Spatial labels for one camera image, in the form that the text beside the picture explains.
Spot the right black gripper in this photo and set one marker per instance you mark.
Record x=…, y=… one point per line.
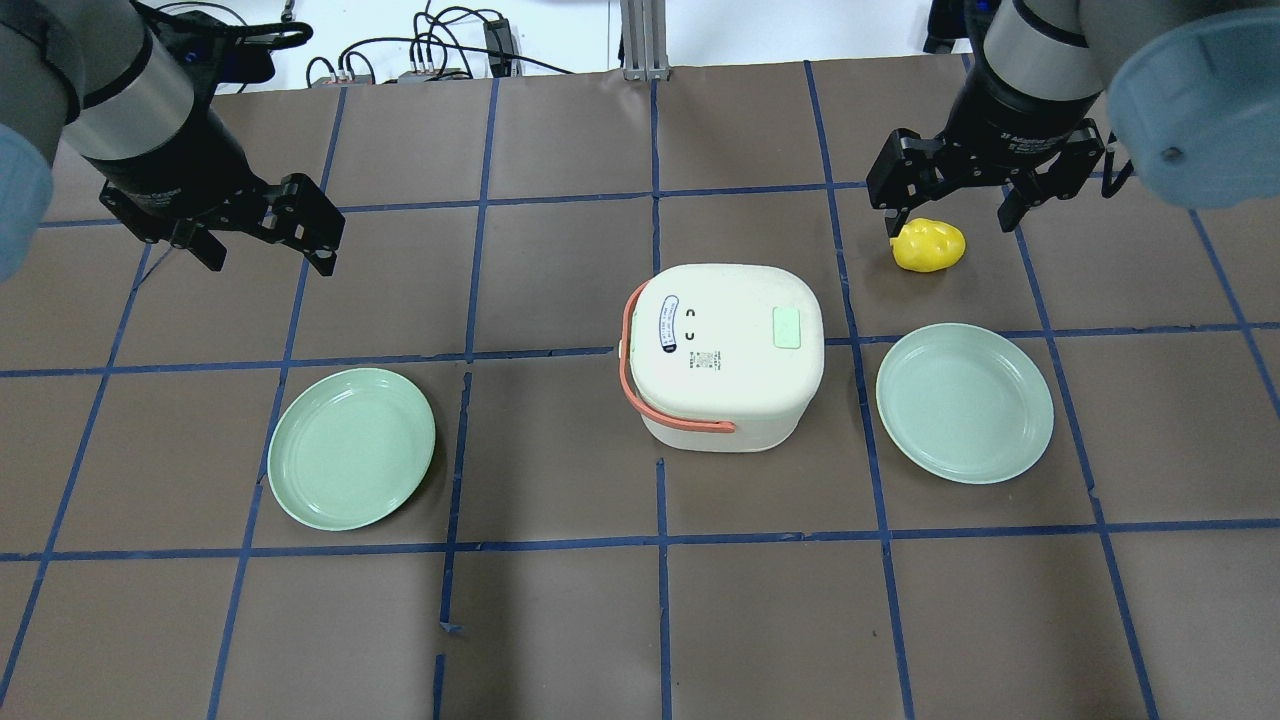
x=1015, y=128

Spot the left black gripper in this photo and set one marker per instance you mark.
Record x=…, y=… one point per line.
x=188, y=168

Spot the white rice cooker orange handle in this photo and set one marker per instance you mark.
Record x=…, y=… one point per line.
x=721, y=358

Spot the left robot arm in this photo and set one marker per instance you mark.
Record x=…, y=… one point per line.
x=129, y=89

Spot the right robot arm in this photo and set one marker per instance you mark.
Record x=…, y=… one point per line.
x=1179, y=94

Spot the yellow toy fruit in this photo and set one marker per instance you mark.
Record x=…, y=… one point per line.
x=926, y=246

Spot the right green plate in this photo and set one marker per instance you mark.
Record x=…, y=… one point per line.
x=964, y=404

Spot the green plate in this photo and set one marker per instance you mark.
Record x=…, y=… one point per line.
x=964, y=404
x=351, y=449

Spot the left green plate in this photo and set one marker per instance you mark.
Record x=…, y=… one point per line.
x=351, y=449

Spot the brown paper table mat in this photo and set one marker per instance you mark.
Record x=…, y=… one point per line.
x=557, y=562

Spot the aluminium frame post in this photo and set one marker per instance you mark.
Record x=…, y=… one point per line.
x=644, y=41

